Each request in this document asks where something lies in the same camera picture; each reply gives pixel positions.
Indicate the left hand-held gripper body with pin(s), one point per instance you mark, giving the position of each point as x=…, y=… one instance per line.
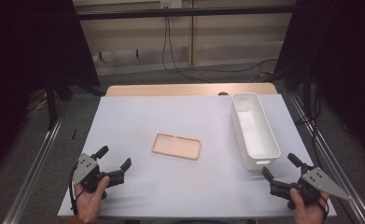
x=88, y=174

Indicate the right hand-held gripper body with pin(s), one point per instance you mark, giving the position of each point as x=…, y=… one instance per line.
x=314, y=183

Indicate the white plastic bin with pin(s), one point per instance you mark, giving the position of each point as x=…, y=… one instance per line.
x=255, y=130

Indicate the beige phone case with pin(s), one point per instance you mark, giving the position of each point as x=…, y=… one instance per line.
x=177, y=146

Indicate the person's left hand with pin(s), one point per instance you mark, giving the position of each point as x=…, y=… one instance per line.
x=90, y=202

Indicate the person's right hand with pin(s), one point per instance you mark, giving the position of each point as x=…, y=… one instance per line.
x=307, y=213

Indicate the small black stick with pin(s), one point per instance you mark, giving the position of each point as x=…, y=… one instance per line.
x=74, y=134

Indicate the white table sheet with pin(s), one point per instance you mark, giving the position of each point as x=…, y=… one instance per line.
x=171, y=186

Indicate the black metal stand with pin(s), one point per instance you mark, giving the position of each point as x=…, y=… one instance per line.
x=51, y=105

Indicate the dark table grommet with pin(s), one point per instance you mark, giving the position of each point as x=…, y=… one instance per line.
x=223, y=93

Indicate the wooden table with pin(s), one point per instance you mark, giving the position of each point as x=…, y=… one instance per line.
x=186, y=89

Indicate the black curtain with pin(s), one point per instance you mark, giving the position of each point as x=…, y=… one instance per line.
x=345, y=62
x=21, y=62

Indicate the black horizontal bar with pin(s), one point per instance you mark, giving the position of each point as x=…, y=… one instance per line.
x=186, y=12

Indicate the metal floor rail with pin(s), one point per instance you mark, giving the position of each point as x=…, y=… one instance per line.
x=34, y=174
x=335, y=168

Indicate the white wall socket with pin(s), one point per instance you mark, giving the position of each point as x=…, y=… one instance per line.
x=171, y=3

